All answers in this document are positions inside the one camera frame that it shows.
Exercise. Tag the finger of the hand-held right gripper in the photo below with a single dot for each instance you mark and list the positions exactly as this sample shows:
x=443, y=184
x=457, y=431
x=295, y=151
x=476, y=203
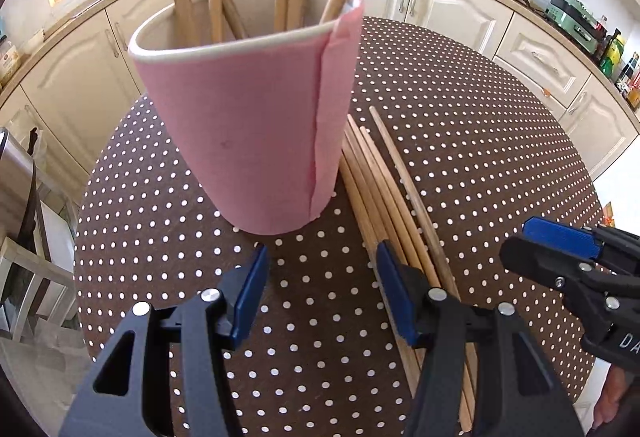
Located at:
x=560, y=237
x=540, y=264

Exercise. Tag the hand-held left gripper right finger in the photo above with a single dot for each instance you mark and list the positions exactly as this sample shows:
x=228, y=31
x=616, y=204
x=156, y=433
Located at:
x=395, y=297

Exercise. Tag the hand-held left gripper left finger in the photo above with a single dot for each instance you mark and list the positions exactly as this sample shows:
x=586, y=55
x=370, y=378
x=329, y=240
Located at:
x=250, y=302

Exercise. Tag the pile of wooden chopsticks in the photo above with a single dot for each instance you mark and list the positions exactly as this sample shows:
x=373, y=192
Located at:
x=380, y=197

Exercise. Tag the pink cup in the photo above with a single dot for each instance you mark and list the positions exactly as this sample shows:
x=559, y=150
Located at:
x=240, y=117

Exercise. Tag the person's right hand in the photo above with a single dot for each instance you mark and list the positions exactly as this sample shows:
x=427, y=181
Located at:
x=612, y=397

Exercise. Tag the orange box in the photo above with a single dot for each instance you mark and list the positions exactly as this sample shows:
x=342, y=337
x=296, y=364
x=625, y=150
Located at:
x=610, y=214

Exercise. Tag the round polka-dot table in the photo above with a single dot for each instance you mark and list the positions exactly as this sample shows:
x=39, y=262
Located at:
x=475, y=117

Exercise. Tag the dark sauce bottle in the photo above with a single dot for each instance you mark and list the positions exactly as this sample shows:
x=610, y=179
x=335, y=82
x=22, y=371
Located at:
x=626, y=72

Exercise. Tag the green bottle yellow cap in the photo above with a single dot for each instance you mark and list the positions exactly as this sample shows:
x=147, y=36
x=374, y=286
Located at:
x=612, y=57

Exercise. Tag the green multi cooker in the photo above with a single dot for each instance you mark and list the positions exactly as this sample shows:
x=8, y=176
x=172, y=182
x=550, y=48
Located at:
x=575, y=19

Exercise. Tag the dark rice cooker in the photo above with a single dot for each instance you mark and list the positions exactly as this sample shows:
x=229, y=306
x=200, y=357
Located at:
x=15, y=177

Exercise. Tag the large pale jar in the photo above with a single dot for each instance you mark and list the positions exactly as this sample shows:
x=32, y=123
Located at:
x=7, y=62

